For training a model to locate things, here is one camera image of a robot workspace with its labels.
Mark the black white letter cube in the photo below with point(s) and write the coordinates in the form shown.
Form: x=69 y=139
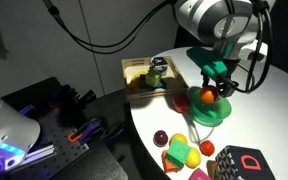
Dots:
x=159 y=64

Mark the wooden tray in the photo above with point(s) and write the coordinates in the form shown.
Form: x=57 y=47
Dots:
x=174 y=80

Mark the dark maroon plum toy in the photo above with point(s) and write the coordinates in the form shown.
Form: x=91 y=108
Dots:
x=160 y=138

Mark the yellow banana toy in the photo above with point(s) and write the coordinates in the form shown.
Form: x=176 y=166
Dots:
x=134 y=83

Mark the large black fabric letter cube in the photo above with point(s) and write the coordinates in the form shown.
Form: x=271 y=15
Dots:
x=240 y=163

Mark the orange plush ball toy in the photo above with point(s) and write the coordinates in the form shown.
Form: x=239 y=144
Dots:
x=208 y=94

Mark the red apple toy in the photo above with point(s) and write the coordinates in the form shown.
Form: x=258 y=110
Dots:
x=181 y=103

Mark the dark grey block in tray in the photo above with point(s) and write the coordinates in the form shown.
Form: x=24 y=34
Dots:
x=143 y=83

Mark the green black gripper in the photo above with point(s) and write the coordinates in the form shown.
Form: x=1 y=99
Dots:
x=215 y=67

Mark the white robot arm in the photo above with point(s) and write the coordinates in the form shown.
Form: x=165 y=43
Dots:
x=227 y=25

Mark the pink block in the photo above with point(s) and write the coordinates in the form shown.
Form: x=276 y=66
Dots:
x=198 y=174

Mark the orange block front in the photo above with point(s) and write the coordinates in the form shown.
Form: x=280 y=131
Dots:
x=167 y=166

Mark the yellow lemon toy rear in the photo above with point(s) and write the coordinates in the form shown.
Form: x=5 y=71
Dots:
x=178 y=136

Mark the silver aluminium rail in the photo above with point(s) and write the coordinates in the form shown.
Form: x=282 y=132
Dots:
x=39 y=155

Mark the purple orange clamp front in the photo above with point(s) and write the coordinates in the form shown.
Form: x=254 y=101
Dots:
x=85 y=132

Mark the black perforated mounting board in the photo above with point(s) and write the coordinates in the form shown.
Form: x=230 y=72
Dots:
x=53 y=132

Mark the light green cube block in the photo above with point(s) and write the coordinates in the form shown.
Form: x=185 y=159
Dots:
x=153 y=78

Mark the green plastic bowl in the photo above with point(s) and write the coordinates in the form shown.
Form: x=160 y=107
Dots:
x=209 y=115

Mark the yellow lemon toy front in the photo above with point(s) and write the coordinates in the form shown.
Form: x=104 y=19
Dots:
x=193 y=159

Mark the green cube block front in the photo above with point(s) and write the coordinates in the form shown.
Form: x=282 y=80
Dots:
x=177 y=153

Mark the blue block in tray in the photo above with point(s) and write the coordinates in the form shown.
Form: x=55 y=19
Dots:
x=161 y=85

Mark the yellow lemon toy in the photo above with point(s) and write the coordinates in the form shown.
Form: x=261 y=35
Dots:
x=193 y=159
x=178 y=136

